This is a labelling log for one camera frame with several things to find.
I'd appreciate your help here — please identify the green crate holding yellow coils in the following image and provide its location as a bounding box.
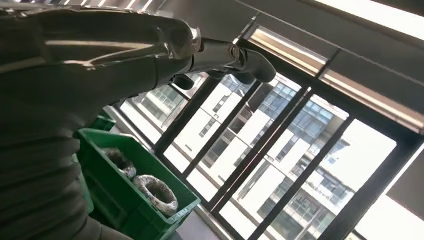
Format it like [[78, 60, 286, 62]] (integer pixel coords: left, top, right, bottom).
[[88, 115, 117, 132]]

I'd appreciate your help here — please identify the green crate holding packages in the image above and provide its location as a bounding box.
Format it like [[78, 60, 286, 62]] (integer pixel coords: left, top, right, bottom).
[[71, 153, 95, 215]]

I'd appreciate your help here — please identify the green crate holding wrapped coils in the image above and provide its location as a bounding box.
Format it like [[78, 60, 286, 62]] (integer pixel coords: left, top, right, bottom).
[[74, 128, 202, 240]]

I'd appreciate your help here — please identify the white building outside window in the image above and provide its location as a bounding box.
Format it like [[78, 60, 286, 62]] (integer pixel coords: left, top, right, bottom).
[[119, 72, 397, 240]]

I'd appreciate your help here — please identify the dark plastic-wrapped wire coil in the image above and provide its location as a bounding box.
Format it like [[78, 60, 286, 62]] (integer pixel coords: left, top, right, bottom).
[[103, 147, 138, 180]]

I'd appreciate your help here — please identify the pale plastic-wrapped wire coil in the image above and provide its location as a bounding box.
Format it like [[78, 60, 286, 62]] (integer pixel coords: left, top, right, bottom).
[[132, 174, 179, 218]]

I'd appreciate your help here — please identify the black window frame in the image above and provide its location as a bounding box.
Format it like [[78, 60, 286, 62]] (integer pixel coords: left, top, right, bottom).
[[114, 16, 424, 240]]

